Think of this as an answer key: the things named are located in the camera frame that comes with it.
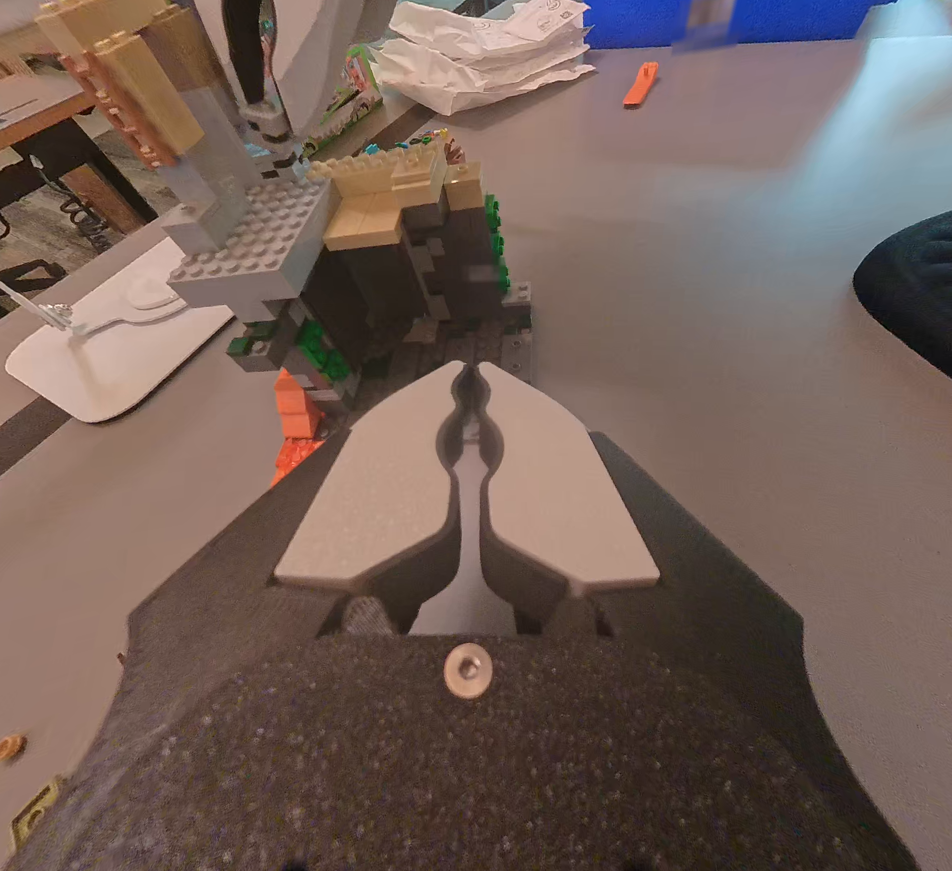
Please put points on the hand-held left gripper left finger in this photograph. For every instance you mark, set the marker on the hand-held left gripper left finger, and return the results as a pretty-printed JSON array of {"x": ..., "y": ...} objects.
[{"x": 372, "y": 499}]

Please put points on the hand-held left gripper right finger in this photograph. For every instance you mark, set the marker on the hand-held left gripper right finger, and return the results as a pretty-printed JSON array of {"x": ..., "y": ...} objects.
[{"x": 565, "y": 499}]

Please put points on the grey striped small brick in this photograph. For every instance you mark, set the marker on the grey striped small brick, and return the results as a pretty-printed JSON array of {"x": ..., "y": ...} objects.
[{"x": 266, "y": 131}]

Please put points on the toy brick building model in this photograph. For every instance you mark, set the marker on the toy brick building model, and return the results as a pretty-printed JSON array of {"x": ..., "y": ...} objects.
[{"x": 275, "y": 239}]

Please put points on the grey desk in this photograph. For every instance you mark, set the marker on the grey desk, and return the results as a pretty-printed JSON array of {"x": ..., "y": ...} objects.
[{"x": 706, "y": 254}]

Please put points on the green toy set box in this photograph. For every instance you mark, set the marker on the green toy set box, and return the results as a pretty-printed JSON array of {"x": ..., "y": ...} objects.
[{"x": 357, "y": 90}]

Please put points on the white paper bag pile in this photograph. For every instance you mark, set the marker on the white paper bag pile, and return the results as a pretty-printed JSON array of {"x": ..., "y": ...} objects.
[{"x": 476, "y": 60}]

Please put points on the orange brick separator tool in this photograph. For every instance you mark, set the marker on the orange brick separator tool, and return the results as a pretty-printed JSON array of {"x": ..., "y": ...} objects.
[{"x": 641, "y": 86}]

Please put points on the black round pad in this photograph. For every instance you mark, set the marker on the black round pad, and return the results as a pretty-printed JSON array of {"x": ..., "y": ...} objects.
[{"x": 915, "y": 291}]

